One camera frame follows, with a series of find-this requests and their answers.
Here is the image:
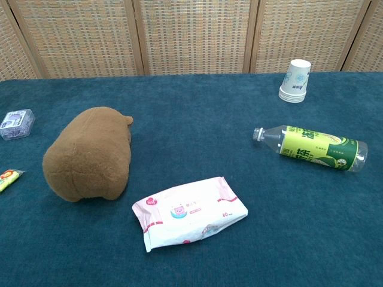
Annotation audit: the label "brown plush toy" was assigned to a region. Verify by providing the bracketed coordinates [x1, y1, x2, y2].
[42, 106, 134, 203]

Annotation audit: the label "dark teal tablecloth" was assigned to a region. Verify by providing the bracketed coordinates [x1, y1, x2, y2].
[0, 71, 383, 287]

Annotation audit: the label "white pink wet wipes pack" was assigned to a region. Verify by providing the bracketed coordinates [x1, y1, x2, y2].
[132, 176, 249, 254]

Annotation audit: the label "woven folding screen panel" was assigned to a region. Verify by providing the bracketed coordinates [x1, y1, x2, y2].
[341, 0, 383, 72]
[6, 0, 145, 79]
[0, 0, 42, 81]
[132, 0, 260, 76]
[250, 0, 373, 74]

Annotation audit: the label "white printed paper cup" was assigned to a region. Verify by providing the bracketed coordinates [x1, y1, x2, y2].
[278, 94, 307, 104]
[279, 89, 308, 98]
[279, 59, 312, 94]
[278, 92, 307, 101]

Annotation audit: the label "clear bottle with green label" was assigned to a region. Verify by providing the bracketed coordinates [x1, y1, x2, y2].
[253, 125, 369, 173]

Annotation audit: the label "clear plastic box purple contents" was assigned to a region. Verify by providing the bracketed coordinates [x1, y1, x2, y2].
[0, 108, 36, 141]

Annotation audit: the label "yellow snack packet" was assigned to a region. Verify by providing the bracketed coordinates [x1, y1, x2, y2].
[0, 168, 26, 193]

